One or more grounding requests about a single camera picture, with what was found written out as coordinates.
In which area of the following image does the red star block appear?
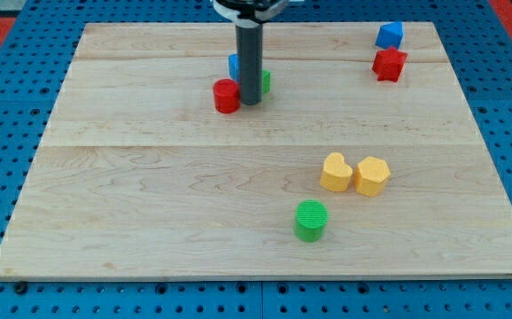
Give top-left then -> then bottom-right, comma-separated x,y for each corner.
372,46 -> 408,82

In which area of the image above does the red cylinder block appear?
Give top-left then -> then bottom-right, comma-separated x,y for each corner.
213,79 -> 240,114

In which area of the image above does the green cylinder block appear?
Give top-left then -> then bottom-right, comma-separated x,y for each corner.
293,199 -> 329,242

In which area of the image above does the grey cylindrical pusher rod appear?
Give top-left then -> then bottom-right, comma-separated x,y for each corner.
236,25 -> 263,105

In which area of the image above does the light wooden board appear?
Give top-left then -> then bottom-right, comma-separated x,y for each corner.
0,22 -> 512,282

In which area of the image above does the green star block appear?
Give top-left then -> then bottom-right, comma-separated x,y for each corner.
262,69 -> 271,94

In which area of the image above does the blue triangular block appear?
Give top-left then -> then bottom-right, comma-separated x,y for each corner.
375,21 -> 404,49

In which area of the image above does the blue cube block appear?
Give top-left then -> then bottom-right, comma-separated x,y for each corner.
228,54 -> 239,82

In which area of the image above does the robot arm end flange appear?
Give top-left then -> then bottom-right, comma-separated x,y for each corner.
212,0 -> 290,28

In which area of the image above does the yellow hexagon block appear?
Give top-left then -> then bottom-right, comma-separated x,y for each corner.
353,156 -> 391,197

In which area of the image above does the yellow heart block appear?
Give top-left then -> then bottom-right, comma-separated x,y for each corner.
320,152 -> 353,192

